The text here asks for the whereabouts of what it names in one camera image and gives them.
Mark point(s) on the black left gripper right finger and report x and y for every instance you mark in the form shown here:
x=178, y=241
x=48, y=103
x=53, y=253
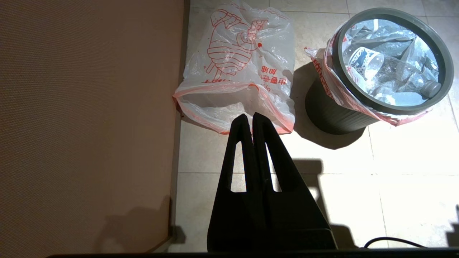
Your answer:
x=294, y=215

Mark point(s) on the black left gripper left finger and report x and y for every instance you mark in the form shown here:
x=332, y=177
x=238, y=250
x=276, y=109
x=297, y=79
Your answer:
x=229, y=215

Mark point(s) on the white red-printed trash bag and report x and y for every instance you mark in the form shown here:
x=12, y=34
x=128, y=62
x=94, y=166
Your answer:
x=394, y=36

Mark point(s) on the black round trash bin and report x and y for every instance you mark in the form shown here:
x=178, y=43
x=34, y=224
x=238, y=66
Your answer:
x=333, y=114

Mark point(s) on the flat white red-printed plastic bag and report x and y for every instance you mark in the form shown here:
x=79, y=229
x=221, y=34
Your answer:
x=229, y=36

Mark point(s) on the clear plastic water bottle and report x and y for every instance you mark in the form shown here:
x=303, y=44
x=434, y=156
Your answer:
x=394, y=75

